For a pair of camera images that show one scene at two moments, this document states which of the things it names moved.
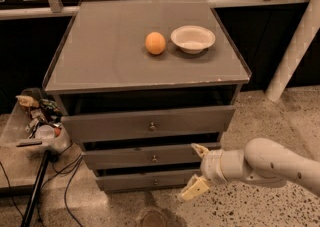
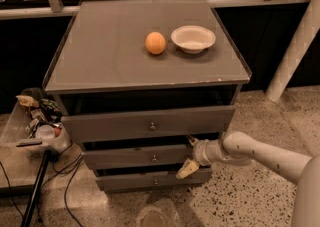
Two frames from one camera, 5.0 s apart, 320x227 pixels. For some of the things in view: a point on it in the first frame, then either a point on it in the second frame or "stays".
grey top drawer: x=90 y=128 stays
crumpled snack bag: x=50 y=108 stays
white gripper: x=212 y=165 -> x=200 y=152
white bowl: x=193 y=39 stays
